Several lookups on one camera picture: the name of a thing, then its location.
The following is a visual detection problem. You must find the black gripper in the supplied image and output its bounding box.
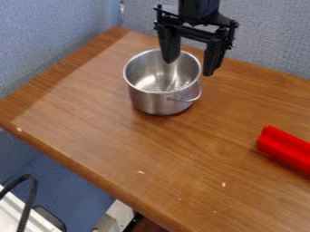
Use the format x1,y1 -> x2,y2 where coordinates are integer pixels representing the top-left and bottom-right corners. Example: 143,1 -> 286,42
154,0 -> 240,76

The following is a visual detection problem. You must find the red block object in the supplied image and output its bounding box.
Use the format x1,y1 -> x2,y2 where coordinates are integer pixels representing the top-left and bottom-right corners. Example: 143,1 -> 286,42
257,126 -> 310,173

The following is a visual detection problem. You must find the white appliance at corner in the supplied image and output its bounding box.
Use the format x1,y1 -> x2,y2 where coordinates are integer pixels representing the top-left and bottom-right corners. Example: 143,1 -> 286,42
0,192 -> 66,232

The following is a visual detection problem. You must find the metal pot with handle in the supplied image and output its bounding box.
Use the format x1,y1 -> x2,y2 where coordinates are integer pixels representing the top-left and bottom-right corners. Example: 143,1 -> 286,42
123,49 -> 202,116

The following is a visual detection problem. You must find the black cable loop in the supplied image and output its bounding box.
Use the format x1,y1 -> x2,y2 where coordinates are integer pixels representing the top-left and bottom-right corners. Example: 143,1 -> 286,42
0,173 -> 41,232

